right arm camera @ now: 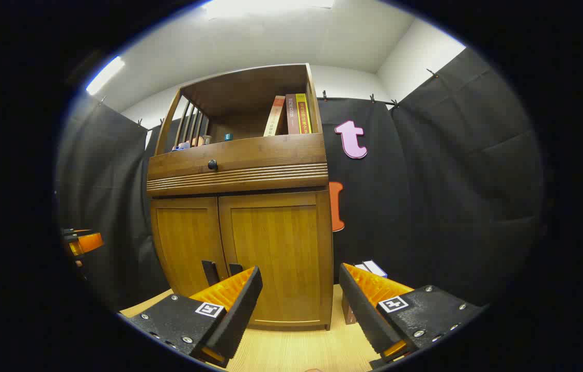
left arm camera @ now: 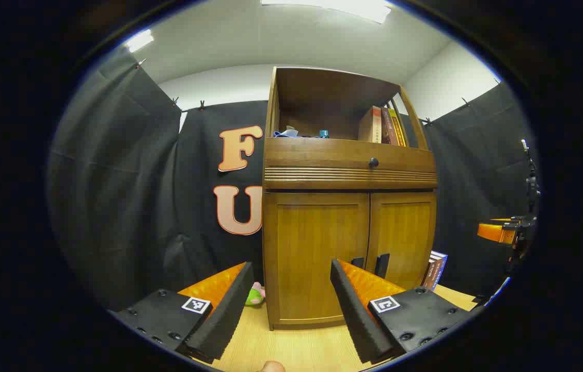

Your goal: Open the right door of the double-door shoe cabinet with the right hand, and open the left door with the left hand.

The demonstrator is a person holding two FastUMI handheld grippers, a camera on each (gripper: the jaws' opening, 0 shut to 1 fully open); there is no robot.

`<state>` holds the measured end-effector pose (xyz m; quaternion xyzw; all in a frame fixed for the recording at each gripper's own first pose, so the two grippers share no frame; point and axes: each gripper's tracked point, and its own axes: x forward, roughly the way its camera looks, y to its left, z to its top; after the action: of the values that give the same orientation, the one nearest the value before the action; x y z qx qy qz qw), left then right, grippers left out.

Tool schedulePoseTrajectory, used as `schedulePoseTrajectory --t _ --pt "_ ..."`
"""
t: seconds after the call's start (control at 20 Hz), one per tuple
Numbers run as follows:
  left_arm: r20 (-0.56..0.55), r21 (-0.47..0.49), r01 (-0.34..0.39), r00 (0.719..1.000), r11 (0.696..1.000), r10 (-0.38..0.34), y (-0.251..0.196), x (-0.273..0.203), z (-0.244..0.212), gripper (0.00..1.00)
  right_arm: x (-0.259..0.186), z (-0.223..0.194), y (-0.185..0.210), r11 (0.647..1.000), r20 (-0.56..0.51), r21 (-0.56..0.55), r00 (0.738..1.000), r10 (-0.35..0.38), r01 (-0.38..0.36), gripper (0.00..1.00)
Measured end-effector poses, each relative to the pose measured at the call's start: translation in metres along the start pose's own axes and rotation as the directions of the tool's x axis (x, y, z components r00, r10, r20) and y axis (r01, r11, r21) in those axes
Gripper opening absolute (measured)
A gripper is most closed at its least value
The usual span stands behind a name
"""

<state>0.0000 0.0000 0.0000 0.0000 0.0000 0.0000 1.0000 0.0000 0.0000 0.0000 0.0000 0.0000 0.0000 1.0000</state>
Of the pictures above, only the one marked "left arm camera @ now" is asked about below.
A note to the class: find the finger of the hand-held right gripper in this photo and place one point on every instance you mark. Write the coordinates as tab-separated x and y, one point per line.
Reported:
492	232

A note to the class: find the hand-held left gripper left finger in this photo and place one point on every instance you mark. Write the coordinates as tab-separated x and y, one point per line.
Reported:
224	315

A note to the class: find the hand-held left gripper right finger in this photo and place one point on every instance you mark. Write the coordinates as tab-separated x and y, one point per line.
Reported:
356	320

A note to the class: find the wooden cabinet door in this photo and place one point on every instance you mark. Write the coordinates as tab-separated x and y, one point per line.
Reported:
312	243
405	232

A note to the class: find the wooden double-door shoe cabinet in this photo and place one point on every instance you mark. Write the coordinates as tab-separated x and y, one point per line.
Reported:
348	181

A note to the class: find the pink and green plush toy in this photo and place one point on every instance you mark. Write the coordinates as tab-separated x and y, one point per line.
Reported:
255	295

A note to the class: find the blue book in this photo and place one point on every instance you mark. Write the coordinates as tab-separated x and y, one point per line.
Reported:
441	268

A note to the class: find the reddish brown book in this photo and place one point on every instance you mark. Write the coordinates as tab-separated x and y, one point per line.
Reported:
434	274

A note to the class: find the dark brown book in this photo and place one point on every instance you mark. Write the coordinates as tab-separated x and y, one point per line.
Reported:
428	274

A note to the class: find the black drawer knob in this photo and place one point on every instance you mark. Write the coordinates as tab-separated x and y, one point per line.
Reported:
374	163

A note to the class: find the yellow book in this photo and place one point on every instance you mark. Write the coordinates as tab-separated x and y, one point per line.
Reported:
397	129

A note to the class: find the maroon book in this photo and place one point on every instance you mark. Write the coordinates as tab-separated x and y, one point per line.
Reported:
388	126

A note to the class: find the black backdrop cloth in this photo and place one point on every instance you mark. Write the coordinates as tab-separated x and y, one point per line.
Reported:
115	206

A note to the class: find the tan book with red spine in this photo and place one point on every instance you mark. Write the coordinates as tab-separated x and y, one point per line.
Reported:
368	124

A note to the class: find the wooden drawer front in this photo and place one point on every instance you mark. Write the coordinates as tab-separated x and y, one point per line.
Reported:
317	152

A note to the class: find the white and blue cloth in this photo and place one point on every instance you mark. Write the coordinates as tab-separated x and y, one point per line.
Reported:
285	133

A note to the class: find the small ceiling light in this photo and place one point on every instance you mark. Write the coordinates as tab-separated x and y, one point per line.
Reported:
140	40

